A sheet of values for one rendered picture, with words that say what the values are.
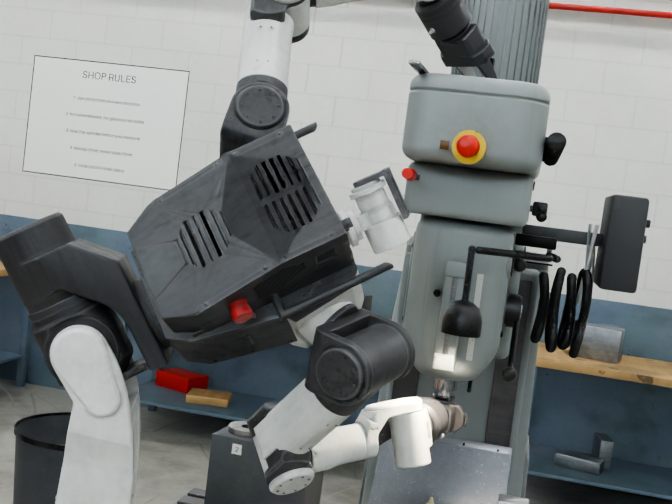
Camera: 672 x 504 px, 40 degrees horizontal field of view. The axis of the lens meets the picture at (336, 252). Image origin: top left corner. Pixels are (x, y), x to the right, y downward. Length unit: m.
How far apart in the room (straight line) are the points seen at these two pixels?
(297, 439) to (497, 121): 0.66
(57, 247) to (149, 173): 5.20
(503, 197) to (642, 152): 4.41
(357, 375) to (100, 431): 0.40
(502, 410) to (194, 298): 1.16
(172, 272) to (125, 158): 5.39
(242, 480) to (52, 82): 5.32
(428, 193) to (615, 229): 0.50
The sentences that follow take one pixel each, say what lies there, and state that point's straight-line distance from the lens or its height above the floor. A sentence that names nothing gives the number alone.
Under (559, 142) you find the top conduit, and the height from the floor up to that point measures 1.79.
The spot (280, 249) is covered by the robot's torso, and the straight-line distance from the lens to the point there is 1.27.
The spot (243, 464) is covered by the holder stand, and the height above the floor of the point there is 1.07.
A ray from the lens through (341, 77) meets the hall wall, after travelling 6.28.
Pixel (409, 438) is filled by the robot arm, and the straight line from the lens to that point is 1.68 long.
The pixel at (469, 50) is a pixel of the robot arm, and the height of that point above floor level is 1.95.
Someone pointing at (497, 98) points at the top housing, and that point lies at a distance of 1.68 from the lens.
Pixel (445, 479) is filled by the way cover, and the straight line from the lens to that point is 2.30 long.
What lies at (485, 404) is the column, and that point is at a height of 1.19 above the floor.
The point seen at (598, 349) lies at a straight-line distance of 5.61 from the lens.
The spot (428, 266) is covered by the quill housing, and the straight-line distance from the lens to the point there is 1.81.
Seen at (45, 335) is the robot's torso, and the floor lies 1.38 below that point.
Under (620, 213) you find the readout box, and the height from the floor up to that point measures 1.68.
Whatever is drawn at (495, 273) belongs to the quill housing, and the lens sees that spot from 1.81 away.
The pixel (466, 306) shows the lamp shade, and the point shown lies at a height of 1.48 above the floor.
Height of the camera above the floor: 1.65
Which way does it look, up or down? 4 degrees down
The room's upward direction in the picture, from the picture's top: 7 degrees clockwise
